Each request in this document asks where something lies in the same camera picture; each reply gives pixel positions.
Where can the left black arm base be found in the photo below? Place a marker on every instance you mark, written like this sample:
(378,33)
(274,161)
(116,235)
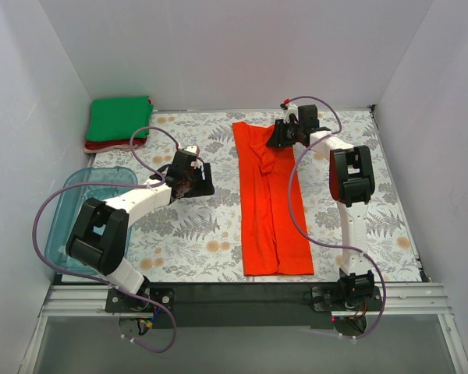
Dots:
(136,302)

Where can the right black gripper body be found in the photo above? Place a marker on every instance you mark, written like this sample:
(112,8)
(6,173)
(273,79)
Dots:
(280,133)

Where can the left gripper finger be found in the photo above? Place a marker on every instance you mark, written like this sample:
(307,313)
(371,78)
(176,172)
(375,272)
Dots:
(197,190)
(205,184)

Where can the clear teal plastic bin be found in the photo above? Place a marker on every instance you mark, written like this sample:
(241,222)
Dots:
(68,207)

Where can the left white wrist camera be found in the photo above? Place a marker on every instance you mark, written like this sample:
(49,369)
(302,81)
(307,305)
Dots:
(195,151)

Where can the floral patterned table mat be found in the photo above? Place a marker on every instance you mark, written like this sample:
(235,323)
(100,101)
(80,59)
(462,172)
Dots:
(199,240)

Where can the aluminium frame rail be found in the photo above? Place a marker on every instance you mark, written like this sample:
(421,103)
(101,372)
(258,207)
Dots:
(249,328)

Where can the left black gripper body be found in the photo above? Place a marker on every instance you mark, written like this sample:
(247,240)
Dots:
(202,181)

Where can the orange t-shirt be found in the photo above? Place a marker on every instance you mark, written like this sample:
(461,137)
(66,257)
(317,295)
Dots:
(271,208)

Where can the folded pink t-shirt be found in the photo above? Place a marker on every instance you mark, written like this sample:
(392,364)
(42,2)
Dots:
(94,148)

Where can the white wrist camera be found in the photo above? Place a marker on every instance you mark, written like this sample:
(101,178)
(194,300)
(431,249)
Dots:
(195,151)
(290,111)

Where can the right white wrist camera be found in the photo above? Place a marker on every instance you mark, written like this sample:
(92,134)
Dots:
(290,111)

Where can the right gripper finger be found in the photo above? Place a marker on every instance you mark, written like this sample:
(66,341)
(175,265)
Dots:
(283,128)
(278,140)

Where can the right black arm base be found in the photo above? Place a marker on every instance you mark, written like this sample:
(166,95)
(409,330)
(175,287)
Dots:
(325,299)

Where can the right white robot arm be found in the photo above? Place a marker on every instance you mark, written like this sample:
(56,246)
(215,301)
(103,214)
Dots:
(351,184)

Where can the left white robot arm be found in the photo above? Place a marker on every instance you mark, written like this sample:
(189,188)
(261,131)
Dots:
(99,235)

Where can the folded green t-shirt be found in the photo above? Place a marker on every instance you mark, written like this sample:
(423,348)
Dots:
(117,118)

